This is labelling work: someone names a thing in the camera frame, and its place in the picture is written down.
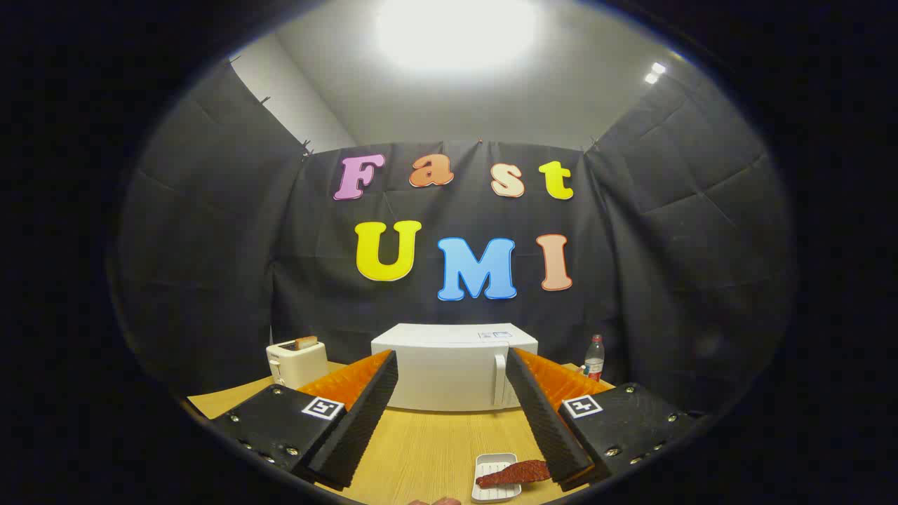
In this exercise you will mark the large ceiling light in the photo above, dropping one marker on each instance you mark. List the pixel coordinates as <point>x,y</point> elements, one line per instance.
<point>456,31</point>

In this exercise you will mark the white ribbed plastic tray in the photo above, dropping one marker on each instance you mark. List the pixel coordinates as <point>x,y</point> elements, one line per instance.
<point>494,494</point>

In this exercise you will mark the white bread toaster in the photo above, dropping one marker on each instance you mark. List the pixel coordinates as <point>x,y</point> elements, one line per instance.
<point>298,366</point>

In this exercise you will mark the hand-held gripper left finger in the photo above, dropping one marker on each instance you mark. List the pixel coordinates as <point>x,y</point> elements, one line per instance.
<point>365,414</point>

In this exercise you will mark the reddish brown meat slice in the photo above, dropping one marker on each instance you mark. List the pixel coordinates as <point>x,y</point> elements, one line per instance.
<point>512,473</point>

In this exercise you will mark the toasted bread slice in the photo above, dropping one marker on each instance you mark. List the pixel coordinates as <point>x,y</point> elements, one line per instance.
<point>306,342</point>

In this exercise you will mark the white toaster oven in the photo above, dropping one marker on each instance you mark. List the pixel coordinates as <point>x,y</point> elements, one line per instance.
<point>449,365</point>

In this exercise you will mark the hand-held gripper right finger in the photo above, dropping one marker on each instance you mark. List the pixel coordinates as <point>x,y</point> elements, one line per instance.
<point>540,414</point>

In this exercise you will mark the small ceiling spotlights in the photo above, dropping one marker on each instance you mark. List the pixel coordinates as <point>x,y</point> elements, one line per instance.
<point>655,72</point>

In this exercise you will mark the clear plastic water bottle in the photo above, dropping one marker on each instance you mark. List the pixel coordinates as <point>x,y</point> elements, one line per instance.
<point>594,361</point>

